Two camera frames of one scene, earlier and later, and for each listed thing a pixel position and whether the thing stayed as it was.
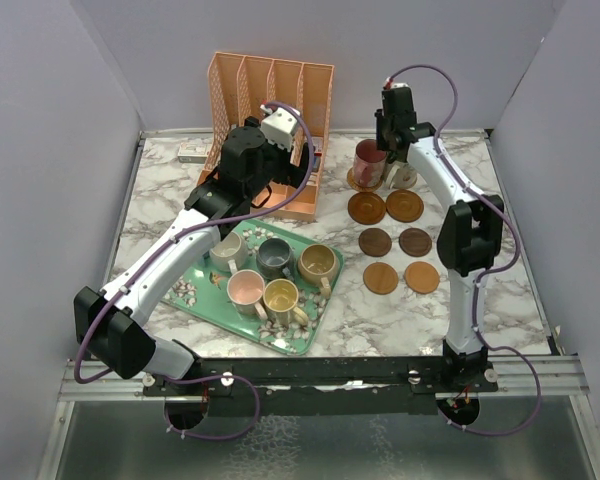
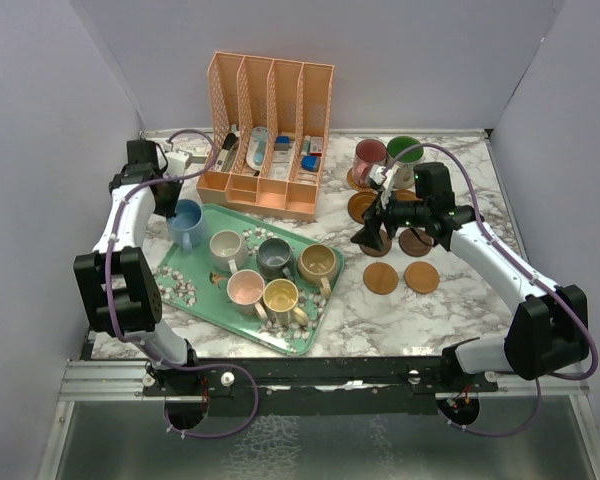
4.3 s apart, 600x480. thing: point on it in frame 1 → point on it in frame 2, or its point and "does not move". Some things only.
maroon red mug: x=369 y=164 does not move
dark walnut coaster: x=415 y=242 does not move
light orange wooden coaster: x=380 y=278 does not move
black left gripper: x=295 y=175 → x=170 y=209
